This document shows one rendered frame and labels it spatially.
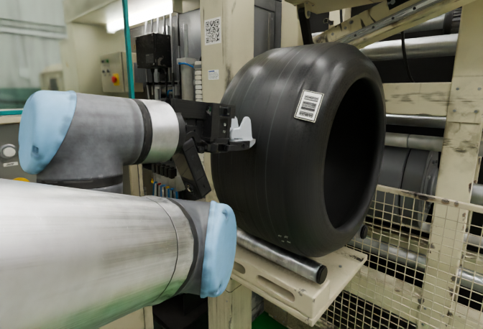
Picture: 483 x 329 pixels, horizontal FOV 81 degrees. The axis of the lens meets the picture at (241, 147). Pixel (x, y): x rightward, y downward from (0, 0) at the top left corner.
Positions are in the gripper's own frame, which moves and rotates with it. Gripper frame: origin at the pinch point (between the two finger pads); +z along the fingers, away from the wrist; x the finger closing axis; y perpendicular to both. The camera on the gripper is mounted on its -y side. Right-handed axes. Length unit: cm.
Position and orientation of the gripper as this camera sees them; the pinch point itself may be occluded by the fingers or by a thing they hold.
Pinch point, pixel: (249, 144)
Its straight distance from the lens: 57.5
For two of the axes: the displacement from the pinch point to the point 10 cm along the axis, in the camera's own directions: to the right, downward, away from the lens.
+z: 6.7, -0.3, 7.4
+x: -7.4, -1.3, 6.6
